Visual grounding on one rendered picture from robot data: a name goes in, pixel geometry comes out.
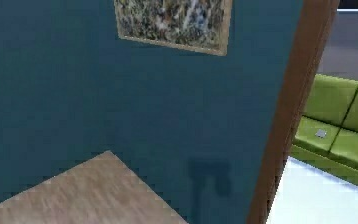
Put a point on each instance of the speckled framed wall picture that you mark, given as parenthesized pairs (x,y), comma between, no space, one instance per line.
(173,23)

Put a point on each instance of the small grey square object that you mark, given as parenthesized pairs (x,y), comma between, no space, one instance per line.
(320,133)

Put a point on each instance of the green sofa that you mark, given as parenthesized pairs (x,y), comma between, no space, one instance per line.
(333,133)

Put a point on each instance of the brown wooden door frame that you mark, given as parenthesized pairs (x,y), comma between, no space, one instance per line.
(287,126)

